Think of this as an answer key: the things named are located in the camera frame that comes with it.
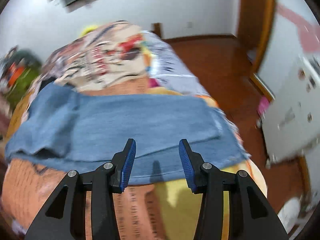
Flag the blue denim jeans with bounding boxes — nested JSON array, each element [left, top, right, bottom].
[[5, 83, 249, 185]]

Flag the white suitcase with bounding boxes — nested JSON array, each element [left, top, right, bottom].
[[259, 54, 319, 168]]

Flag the pink croc slipper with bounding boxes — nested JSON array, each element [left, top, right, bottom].
[[257, 96, 270, 117]]

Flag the green storage box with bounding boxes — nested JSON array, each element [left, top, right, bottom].
[[4, 68, 40, 110]]

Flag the orange box on pile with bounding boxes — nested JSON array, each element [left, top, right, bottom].
[[8, 67, 24, 87]]

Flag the yellow foam tube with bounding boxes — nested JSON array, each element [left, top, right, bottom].
[[80, 24, 99, 37]]

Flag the white sliding wardrobe door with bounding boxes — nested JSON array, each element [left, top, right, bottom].
[[249, 0, 320, 100]]

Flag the brown wooden door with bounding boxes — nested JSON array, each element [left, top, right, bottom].
[[237, 0, 276, 74]]

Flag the wooden bed post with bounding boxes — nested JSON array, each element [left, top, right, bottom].
[[151, 23, 162, 38]]

